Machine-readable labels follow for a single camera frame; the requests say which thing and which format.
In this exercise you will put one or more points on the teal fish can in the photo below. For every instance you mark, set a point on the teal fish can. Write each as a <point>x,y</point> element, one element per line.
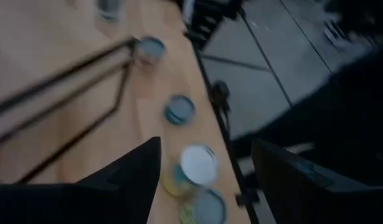
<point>178,109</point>

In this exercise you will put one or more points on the black frame wooden shelf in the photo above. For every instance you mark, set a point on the black frame wooden shelf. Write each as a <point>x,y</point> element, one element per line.
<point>63,75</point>

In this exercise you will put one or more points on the black table edge frame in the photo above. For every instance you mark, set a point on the black table edge frame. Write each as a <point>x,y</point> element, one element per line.
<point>234,158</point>

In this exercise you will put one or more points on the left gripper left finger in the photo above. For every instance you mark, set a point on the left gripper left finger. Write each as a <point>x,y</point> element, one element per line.
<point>101,199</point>

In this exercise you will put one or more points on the black floor mat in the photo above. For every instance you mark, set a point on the black floor mat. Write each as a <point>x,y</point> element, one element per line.
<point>350,124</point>

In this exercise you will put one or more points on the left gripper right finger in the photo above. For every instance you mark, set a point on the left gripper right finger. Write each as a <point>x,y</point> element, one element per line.
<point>319,202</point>

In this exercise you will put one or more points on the tall yellow blue can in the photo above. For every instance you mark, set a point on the tall yellow blue can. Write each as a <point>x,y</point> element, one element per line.
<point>199,165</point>

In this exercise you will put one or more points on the red white tomato can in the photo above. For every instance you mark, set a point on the red white tomato can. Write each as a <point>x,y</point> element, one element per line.
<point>150,48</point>

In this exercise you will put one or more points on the tall yellow brown can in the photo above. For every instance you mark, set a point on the tall yellow brown can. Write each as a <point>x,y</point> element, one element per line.
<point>210,208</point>

